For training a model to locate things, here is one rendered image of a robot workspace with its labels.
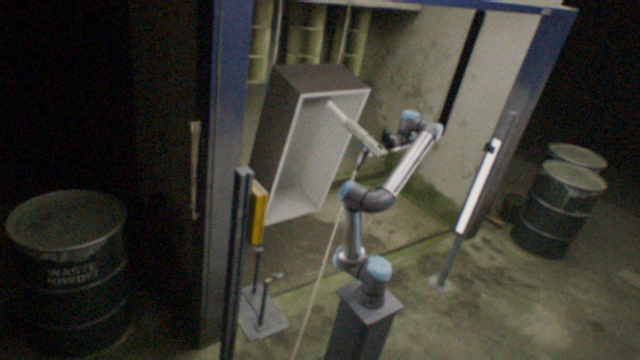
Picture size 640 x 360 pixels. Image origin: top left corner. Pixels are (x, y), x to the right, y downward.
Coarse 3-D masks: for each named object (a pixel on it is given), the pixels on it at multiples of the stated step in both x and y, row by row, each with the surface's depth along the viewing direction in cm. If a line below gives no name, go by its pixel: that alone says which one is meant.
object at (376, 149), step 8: (328, 104) 238; (336, 112) 235; (344, 120) 231; (352, 120) 229; (352, 128) 225; (360, 128) 225; (360, 136) 222; (368, 136) 221; (368, 144) 218; (376, 144) 217; (360, 152) 225; (368, 152) 224; (376, 152) 215; (384, 152) 214; (360, 160) 226; (360, 168) 231
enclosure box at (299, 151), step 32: (320, 64) 298; (288, 96) 268; (320, 96) 322; (352, 96) 308; (288, 128) 274; (320, 128) 344; (256, 160) 316; (288, 160) 352; (320, 160) 352; (288, 192) 371; (320, 192) 361
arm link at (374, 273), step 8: (376, 256) 250; (368, 264) 243; (376, 264) 244; (384, 264) 246; (360, 272) 246; (368, 272) 243; (376, 272) 240; (384, 272) 240; (360, 280) 249; (368, 280) 244; (376, 280) 242; (384, 280) 242; (368, 288) 246; (376, 288) 244; (384, 288) 247
